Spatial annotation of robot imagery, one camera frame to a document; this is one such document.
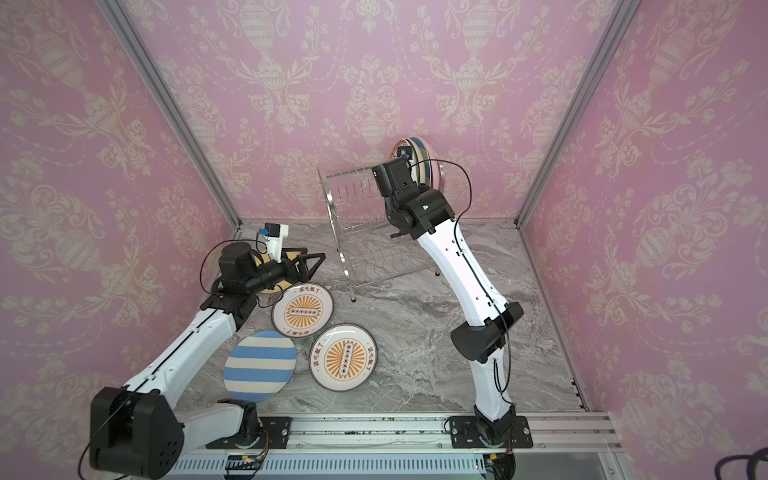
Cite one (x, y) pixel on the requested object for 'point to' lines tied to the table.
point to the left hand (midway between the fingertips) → (315, 255)
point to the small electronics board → (245, 462)
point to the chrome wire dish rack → (364, 245)
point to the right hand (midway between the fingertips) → (412, 191)
